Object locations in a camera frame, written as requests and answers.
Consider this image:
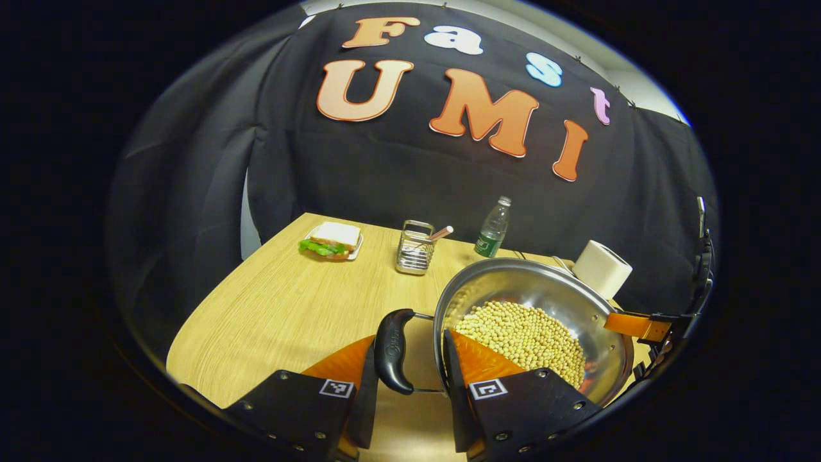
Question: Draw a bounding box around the clear plastic water bottle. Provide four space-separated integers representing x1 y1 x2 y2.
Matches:
473 196 512 259

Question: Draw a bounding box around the steel pot with black handle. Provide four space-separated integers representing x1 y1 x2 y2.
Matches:
374 251 636 409

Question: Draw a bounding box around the sandwich with lettuce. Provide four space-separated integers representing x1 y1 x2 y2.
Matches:
298 221 362 261

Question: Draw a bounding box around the pink stick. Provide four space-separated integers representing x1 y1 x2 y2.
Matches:
417 225 455 251

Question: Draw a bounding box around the black backdrop cloth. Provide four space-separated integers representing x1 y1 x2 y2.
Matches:
106 0 720 361

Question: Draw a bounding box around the white toaster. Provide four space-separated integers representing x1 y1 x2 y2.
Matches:
572 239 634 300

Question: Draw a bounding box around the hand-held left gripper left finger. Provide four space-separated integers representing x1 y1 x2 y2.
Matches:
223 334 381 462

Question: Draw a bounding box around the pile of soybeans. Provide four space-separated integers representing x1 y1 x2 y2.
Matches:
452 300 587 389

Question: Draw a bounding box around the wire mesh basket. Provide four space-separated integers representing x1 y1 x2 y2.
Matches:
395 219 437 276

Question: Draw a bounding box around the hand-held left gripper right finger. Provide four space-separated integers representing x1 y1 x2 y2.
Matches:
442 328 605 462

